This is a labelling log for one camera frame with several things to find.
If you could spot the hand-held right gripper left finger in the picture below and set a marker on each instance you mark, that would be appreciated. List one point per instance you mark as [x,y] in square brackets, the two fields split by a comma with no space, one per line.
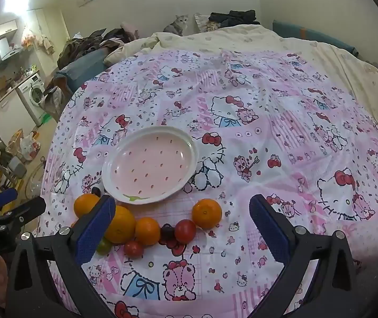
[94,233]

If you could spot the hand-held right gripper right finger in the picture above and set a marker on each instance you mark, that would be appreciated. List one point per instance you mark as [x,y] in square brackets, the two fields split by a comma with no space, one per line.
[270,230]

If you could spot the green cherry tomato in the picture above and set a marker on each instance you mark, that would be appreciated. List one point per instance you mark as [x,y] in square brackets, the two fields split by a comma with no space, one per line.
[104,247]

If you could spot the large orange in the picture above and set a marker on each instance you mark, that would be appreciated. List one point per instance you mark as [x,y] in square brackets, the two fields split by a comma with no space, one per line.
[122,225]
[84,205]

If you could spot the small red cherry tomato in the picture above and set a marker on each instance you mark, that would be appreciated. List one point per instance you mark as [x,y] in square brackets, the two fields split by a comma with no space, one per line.
[133,249]

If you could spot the small mandarin orange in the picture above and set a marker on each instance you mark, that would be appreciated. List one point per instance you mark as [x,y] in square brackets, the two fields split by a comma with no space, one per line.
[207,213]
[147,231]

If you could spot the pink strawberry-pattern plate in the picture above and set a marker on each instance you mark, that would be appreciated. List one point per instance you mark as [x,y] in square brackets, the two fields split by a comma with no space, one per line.
[149,162]

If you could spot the grey box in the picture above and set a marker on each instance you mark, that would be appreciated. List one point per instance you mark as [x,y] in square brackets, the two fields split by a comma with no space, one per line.
[17,168]

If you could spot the white plastic bag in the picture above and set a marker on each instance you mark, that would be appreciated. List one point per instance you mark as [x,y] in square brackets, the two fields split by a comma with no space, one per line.
[30,145]

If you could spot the pink cartoon printed blanket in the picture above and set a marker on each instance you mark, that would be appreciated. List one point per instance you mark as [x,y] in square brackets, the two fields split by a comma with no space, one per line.
[258,145]

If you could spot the bright green floor object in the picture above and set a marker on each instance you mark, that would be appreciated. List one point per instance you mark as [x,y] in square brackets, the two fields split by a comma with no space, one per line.
[45,118]

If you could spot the white washing machine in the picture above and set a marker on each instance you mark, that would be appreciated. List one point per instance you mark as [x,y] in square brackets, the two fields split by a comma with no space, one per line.
[31,96]

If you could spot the grey cloth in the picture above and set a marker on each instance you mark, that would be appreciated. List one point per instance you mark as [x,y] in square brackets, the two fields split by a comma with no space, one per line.
[51,98]

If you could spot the range hood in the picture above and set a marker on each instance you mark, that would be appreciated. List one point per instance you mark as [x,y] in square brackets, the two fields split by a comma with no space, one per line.
[6,49]

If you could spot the blue cushion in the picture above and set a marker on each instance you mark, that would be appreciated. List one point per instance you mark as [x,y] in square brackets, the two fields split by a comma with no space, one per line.
[83,69]

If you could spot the hanging plastic bags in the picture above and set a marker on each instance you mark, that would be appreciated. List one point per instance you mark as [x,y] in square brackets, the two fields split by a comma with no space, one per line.
[26,39]

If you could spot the mixed clothes pile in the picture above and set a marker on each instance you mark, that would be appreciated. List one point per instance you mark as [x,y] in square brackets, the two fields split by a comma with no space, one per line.
[83,44]

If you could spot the teal mattress edge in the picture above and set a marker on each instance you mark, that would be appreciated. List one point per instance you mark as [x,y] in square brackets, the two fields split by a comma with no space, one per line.
[311,34]

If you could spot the dark clothes pile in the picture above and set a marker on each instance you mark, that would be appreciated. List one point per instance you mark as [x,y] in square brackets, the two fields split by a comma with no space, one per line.
[232,17]

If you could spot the floral pillow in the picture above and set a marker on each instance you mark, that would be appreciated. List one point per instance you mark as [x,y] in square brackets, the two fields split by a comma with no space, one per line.
[202,23]

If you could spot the grey tabby cat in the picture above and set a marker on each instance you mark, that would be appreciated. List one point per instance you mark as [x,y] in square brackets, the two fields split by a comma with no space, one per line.
[177,25]

